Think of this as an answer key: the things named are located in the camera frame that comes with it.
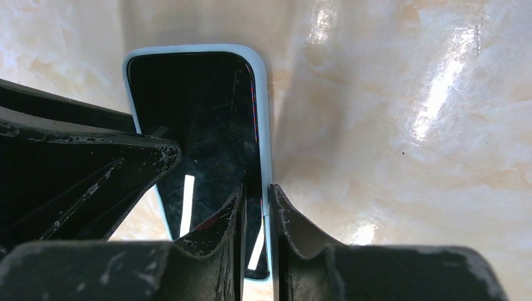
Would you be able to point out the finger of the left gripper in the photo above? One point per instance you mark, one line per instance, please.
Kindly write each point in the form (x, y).
(71, 170)

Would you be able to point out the black phone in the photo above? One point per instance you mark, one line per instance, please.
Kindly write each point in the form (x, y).
(208, 124)

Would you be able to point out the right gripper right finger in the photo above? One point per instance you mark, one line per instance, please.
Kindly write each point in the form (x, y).
(309, 264)

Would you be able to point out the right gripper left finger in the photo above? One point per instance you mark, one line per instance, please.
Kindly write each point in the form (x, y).
(205, 264)

